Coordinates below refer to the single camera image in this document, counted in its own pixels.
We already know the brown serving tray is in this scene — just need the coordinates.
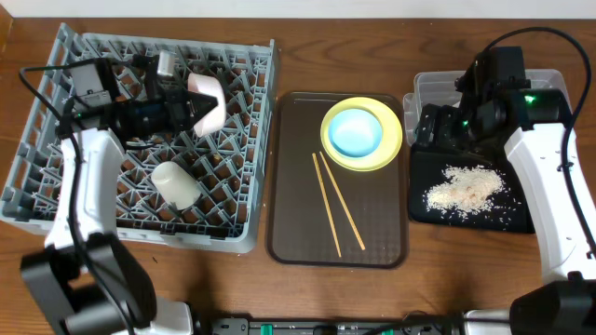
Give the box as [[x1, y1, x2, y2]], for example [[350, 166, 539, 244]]
[[267, 92, 409, 269]]

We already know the grey plastic dish rack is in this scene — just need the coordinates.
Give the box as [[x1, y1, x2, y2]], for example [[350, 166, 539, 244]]
[[0, 22, 280, 255]]

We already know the clear plastic waste bin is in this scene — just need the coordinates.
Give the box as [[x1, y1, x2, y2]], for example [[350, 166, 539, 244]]
[[402, 69, 571, 146]]

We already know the light blue plastic bowl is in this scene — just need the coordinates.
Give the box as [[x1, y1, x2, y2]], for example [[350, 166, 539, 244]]
[[327, 109, 383, 158]]

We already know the wooden chopstick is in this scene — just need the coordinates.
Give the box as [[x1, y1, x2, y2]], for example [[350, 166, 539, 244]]
[[311, 153, 342, 258], [318, 151, 366, 250]]

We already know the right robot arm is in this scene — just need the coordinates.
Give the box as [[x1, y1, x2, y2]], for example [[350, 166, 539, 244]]
[[409, 47, 595, 334]]

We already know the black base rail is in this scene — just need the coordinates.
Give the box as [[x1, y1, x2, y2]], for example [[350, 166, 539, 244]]
[[200, 314, 464, 335]]

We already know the pile of rice grains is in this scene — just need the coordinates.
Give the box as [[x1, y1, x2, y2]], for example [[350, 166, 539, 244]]
[[423, 166, 520, 221]]

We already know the black food waste tray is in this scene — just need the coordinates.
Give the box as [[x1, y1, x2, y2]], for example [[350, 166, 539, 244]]
[[408, 144, 535, 234]]

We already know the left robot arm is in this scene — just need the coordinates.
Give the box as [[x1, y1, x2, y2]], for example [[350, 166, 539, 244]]
[[20, 52, 226, 334]]

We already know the yellow plastic plate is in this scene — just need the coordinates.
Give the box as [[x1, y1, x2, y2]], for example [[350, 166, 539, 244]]
[[320, 97, 403, 172]]

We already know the cream plastic cup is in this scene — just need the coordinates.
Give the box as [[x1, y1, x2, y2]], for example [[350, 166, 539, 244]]
[[151, 161, 201, 210]]

